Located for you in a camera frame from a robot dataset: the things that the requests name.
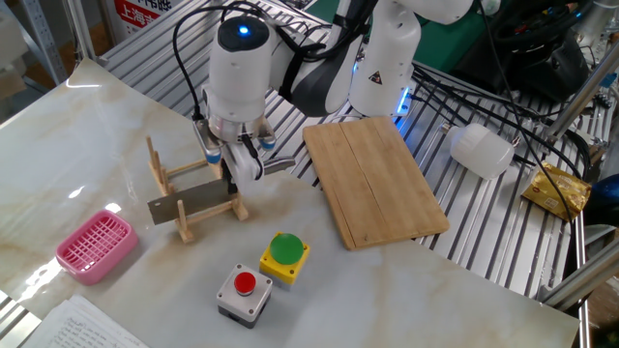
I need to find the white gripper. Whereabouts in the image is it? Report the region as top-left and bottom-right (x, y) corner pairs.
(219, 141), (265, 196)

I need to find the steel cleaver knife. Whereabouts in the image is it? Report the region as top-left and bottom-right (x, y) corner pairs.
(146, 155), (297, 227)

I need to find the wooden peg rack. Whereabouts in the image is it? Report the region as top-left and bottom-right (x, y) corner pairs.
(144, 134), (251, 245)

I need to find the green button yellow box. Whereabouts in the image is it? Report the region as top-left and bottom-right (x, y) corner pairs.
(257, 232), (311, 292)

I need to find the red button grey box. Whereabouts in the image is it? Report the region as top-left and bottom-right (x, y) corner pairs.
(215, 262), (274, 331)

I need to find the wooden cutting board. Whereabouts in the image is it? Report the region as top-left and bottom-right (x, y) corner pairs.
(302, 115), (452, 252)

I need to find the pink plastic soap basket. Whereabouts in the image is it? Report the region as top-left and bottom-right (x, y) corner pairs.
(54, 208), (140, 286)

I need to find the red white printed sign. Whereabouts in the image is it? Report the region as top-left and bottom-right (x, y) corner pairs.
(112, 0), (176, 44)

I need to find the grey metal storage shelf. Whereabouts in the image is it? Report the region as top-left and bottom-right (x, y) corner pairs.
(17, 0), (70, 87)

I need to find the marble pattern table mat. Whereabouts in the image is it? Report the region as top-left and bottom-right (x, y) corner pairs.
(0, 57), (581, 348)

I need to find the white plastic LED bulb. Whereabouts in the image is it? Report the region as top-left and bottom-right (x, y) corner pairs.
(439, 121), (516, 182)

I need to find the gold foil packet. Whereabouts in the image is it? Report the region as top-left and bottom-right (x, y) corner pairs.
(520, 161), (593, 223)

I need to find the black fabric bag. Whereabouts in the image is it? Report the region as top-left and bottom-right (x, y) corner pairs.
(449, 0), (592, 103)

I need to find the dark blue round object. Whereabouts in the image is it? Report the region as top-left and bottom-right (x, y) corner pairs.
(581, 172), (619, 229)

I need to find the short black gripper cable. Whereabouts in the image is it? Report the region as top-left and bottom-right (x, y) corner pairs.
(241, 134), (265, 181)

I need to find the silver wrist bracket blue cap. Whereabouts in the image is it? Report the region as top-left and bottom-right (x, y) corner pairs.
(255, 120), (279, 152)
(192, 117), (224, 166)

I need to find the long black wrist cable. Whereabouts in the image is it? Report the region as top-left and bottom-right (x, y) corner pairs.
(171, 3), (273, 123)

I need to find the aluminium corner post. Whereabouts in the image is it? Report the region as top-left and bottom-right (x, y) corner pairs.
(61, 0), (99, 63)

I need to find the black table cable bundle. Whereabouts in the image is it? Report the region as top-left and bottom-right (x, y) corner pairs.
(409, 67), (586, 181)

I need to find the aluminium frame bar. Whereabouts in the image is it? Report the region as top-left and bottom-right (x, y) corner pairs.
(538, 239), (619, 311)

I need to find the round steel frame pole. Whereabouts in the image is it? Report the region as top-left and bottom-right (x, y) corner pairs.
(545, 41), (619, 142)

